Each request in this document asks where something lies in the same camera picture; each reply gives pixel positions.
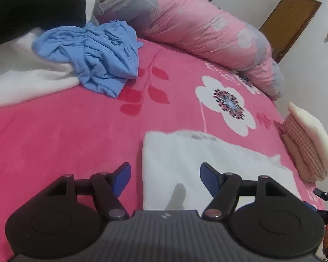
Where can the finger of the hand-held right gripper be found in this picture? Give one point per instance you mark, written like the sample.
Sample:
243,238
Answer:
309,207

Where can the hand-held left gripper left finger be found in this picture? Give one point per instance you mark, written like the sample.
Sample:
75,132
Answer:
123,177

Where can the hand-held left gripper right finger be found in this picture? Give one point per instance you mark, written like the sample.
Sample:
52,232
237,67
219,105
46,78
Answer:
207,177

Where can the white shirt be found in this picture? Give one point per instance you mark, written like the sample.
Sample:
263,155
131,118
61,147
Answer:
180,158

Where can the stack of folded clothes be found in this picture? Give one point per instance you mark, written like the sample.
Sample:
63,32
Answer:
311,131

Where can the beige folded cloth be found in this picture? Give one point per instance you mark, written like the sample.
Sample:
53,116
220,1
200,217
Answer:
295,158

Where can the pink floral bed blanket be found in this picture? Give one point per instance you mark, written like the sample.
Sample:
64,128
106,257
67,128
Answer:
71,131

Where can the blue crumpled cloth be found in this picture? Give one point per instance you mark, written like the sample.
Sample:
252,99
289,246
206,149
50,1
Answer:
98,60

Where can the white fleece cloth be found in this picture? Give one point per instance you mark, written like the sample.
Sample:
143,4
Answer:
24,76

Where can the pink grey floral duvet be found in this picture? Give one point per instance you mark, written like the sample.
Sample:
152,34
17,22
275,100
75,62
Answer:
194,24

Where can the brown wooden door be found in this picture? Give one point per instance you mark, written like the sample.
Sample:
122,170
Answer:
292,21

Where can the black garment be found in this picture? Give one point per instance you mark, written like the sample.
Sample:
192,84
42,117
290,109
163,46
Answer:
30,2

